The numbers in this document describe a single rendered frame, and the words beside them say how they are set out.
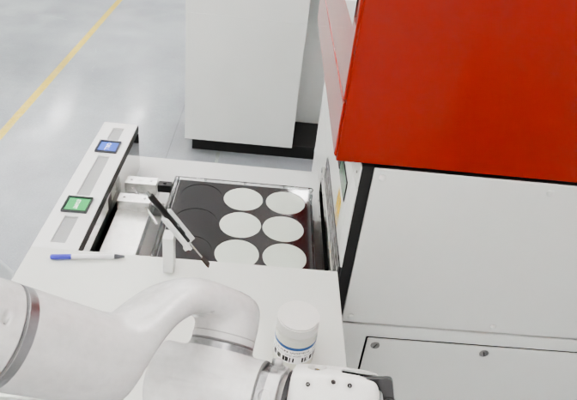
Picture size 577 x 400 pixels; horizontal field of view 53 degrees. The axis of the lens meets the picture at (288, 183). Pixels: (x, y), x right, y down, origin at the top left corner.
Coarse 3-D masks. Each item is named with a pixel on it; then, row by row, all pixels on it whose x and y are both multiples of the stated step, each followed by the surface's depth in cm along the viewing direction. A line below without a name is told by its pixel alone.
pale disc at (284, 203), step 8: (280, 192) 152; (288, 192) 153; (272, 200) 149; (280, 200) 149; (288, 200) 150; (296, 200) 150; (272, 208) 146; (280, 208) 146; (288, 208) 147; (296, 208) 147
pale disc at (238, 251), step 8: (232, 240) 134; (240, 240) 134; (216, 248) 131; (224, 248) 131; (232, 248) 131; (240, 248) 132; (248, 248) 132; (256, 248) 132; (216, 256) 129; (224, 256) 129; (232, 256) 129; (240, 256) 129; (248, 256) 130; (256, 256) 130
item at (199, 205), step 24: (192, 192) 148; (216, 192) 149; (264, 192) 151; (192, 216) 140; (216, 216) 141; (264, 216) 143; (288, 216) 144; (192, 240) 132; (216, 240) 133; (264, 240) 135; (264, 264) 128; (312, 264) 129
